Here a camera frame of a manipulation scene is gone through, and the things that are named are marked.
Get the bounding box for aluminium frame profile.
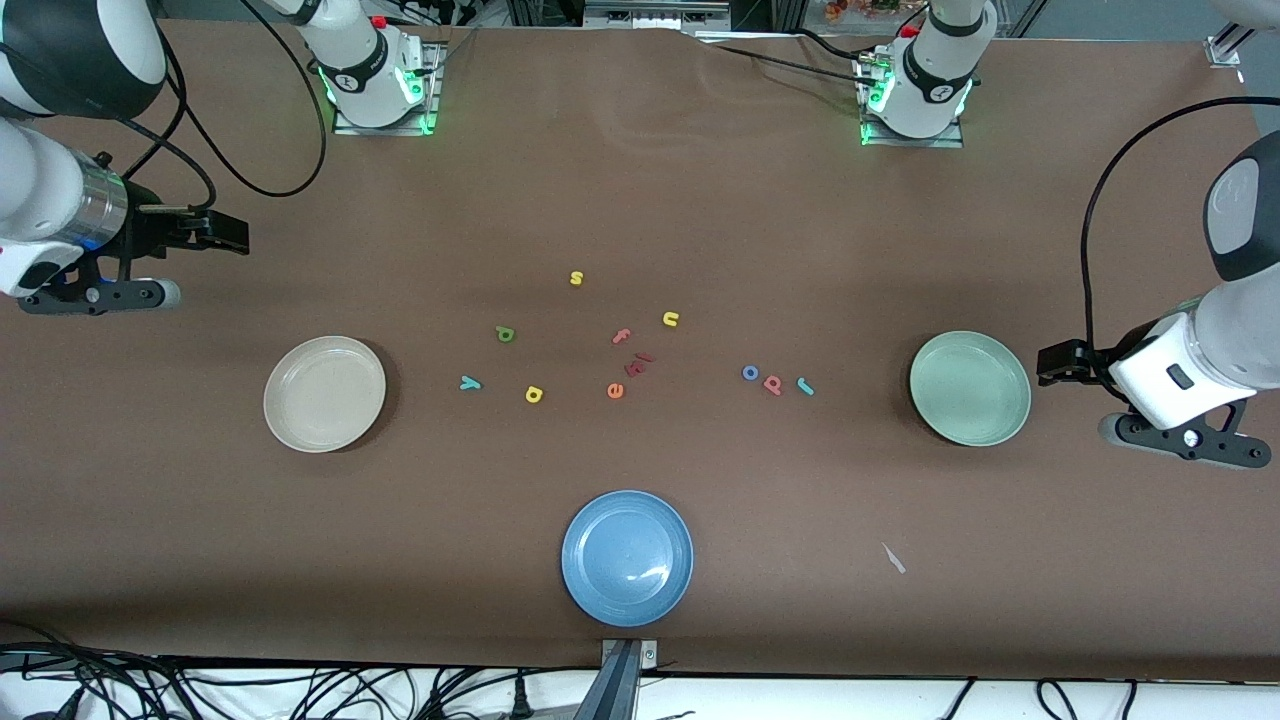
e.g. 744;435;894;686
1205;20;1256;69

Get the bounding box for brown table cover sheet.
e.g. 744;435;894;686
0;18;1280;683

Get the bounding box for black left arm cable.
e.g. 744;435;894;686
1080;95;1280;401

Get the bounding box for silver equipment box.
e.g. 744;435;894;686
583;0;731;29

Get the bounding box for blue plate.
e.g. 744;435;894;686
561;489;695;629

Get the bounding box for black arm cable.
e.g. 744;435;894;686
1080;95;1280;401
95;0;331;216

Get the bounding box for pale green plate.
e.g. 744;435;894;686
908;330;1033;448

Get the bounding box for beige brown plate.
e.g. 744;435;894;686
263;335;388;454

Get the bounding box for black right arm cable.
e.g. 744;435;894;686
95;0;331;216

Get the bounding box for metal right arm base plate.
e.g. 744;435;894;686
333;40;441;137

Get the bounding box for black camera pole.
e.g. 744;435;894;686
573;642;641;720

